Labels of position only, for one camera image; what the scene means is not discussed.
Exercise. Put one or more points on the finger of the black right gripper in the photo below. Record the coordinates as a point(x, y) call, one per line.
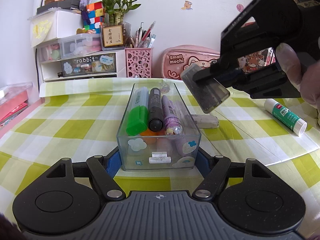
point(234, 78)
point(225, 65)

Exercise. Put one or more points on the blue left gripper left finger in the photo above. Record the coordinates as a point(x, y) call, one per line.
point(112, 162)

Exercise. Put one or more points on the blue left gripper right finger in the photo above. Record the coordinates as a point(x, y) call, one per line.
point(203, 162)

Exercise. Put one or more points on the grey pencil lead case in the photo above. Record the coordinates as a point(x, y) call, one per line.
point(208, 93)

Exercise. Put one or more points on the pink orange tall highlighter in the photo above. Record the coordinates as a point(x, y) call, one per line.
point(149, 136)

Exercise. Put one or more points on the purple cartoon pen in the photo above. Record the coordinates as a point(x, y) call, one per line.
point(172, 124)

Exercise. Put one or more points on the green cap highlighter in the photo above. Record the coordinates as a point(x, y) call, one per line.
point(138, 114)

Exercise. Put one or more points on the clear acrylic organizer box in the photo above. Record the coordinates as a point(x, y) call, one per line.
point(169, 151)

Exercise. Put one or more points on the black marker pen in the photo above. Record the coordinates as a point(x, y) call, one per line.
point(155, 115)

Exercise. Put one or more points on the gloved right hand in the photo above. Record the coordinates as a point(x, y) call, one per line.
point(308, 83)

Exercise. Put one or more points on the boxed book set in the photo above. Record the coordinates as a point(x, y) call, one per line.
point(256, 61)

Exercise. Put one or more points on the grey kneaded eraser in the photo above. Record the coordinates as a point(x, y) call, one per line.
point(205, 121)

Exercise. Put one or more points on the pink cat pencil case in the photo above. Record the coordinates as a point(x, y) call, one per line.
point(176, 59)

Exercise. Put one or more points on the green checked tablecloth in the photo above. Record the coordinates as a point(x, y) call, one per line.
point(80, 118)

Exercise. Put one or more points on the white green glue stick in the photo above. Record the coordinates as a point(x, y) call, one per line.
point(286, 116)

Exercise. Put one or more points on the pink perforated pen holder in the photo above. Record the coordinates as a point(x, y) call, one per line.
point(139, 62)

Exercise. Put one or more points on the wooden framed calligraphy sign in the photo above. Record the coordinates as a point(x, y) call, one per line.
point(112, 36)

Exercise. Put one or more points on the pink folder stack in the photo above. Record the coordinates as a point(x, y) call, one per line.
point(14, 100)

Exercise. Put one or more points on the lucky bamboo plant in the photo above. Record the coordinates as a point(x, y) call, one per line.
point(116, 9)

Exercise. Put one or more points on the clear plastic storage drawer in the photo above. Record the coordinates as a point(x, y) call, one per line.
point(69, 47)

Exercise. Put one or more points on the colourful rubik cube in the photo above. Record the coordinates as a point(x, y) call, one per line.
point(94, 17)

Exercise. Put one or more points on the white desktop drawer unit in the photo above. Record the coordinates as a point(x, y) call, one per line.
point(57, 23)

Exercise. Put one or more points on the black flat box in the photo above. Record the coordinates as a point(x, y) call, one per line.
point(65, 4)

